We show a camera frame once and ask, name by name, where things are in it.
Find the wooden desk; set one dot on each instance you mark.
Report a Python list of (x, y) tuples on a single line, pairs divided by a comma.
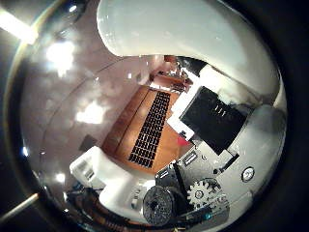
[(169, 80)]

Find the wooden panel with black grille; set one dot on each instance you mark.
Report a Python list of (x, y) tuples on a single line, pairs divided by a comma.
[(151, 129)]

